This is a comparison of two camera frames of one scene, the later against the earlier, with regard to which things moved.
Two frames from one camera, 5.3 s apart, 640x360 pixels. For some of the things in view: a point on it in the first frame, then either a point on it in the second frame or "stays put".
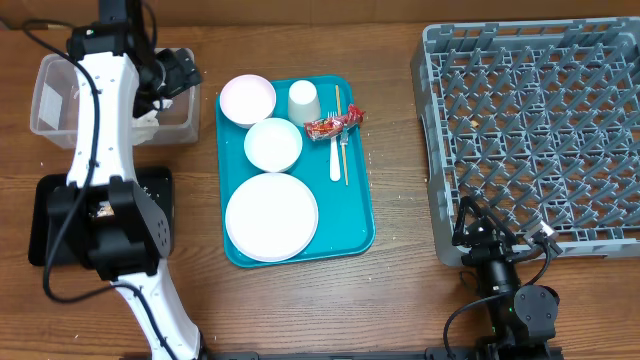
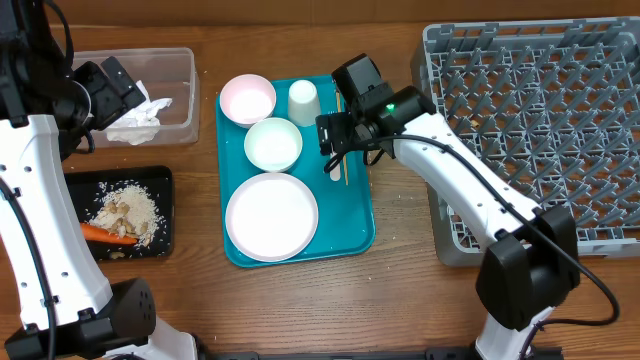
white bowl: (273, 145) stays put
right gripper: (492, 243) → (331, 135)
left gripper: (183, 73) → (113, 102)
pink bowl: (246, 99) stays put
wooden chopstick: (343, 146) stays put
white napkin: (145, 127) stays put
